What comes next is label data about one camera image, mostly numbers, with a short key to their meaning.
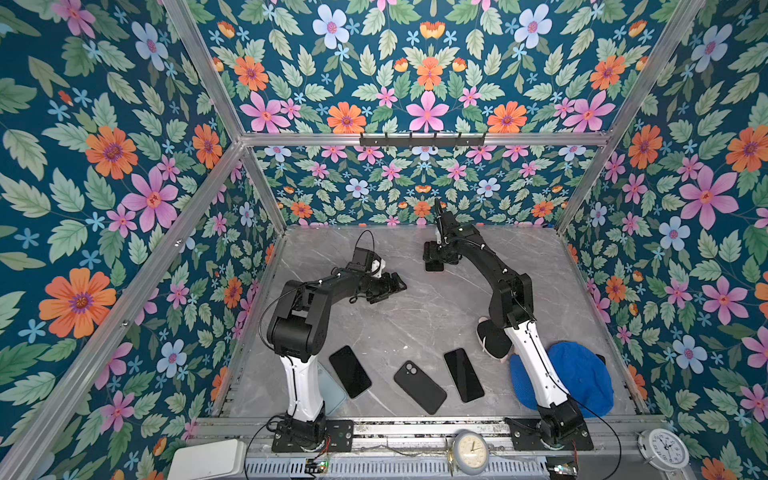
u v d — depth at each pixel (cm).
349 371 84
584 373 82
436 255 97
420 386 82
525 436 73
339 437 73
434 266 108
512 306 71
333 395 82
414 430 75
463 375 82
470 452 68
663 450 69
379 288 88
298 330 52
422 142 93
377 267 88
